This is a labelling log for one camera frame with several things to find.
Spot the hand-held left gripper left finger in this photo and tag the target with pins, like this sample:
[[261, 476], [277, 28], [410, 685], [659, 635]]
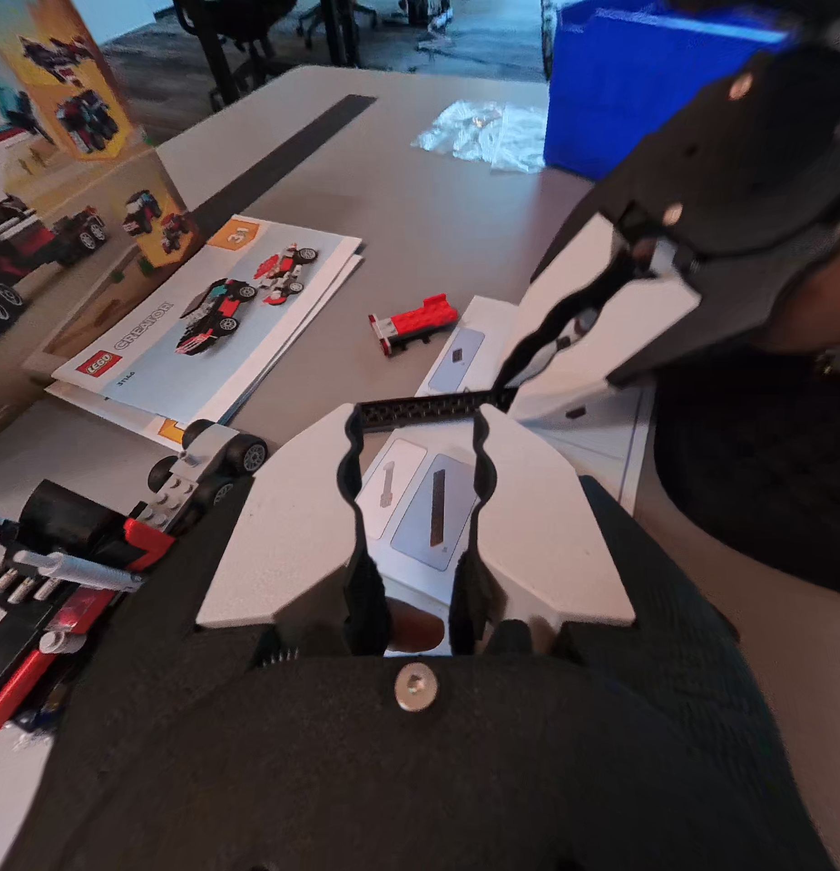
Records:
[[283, 544]]

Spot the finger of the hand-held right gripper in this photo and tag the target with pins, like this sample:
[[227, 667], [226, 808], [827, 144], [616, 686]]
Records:
[[637, 320], [569, 272]]

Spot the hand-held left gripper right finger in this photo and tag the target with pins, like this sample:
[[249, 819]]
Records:
[[549, 544]]

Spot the large blue plastic bin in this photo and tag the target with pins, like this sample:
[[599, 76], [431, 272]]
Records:
[[631, 88]]

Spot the grey red lego assembly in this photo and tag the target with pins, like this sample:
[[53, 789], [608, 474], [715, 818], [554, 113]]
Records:
[[416, 320]]

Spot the long black lego plate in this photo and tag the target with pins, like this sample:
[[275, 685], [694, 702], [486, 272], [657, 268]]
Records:
[[426, 408]]

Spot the open lego instruction booklet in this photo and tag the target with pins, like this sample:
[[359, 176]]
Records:
[[488, 320]]

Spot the black red lego truck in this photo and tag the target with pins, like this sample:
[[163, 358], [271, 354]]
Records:
[[86, 537]]

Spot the lego set box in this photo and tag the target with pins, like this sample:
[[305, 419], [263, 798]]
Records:
[[86, 190]]

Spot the person's right hand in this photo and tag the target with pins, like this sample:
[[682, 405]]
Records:
[[821, 306]]

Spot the clear plastic bag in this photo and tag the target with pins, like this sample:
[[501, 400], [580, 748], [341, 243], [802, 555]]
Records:
[[488, 133]]

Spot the black quilted wrist pad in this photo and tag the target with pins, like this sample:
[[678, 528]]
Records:
[[753, 476]]

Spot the car cover instruction booklet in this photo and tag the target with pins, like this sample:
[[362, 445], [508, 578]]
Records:
[[154, 367]]

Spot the black office chair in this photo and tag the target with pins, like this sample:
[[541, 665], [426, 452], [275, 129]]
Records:
[[236, 27]]

